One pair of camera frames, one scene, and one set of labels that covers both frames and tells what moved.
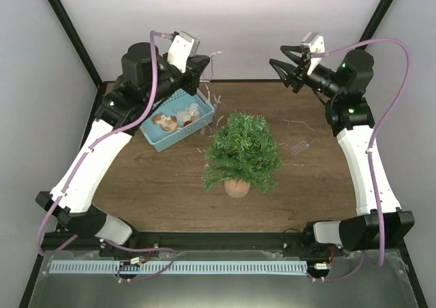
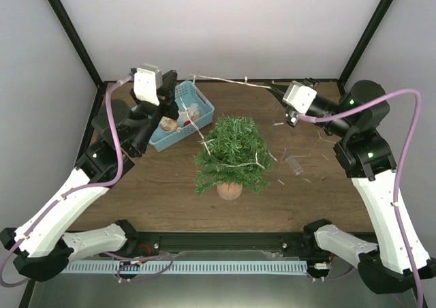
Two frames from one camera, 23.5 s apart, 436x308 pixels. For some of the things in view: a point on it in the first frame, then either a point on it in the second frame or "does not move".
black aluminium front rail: x=163 y=242 does not move
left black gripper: x=195 y=67 to x=167 y=95
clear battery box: x=300 y=146 to x=294 y=165
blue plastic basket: x=178 y=115 does not move
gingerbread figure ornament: x=167 y=122 does not move
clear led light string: x=296 y=150 to x=291 y=161
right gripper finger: x=285 y=70 to x=278 y=90
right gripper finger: x=295 y=52 to x=310 y=82
